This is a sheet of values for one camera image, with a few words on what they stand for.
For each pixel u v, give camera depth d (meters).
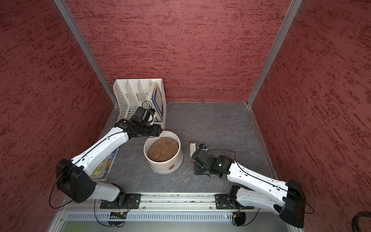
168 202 0.75
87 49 0.87
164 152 0.80
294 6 0.71
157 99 0.94
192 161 0.89
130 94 1.09
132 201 0.74
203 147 0.70
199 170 0.67
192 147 0.81
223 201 0.74
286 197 0.40
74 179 0.40
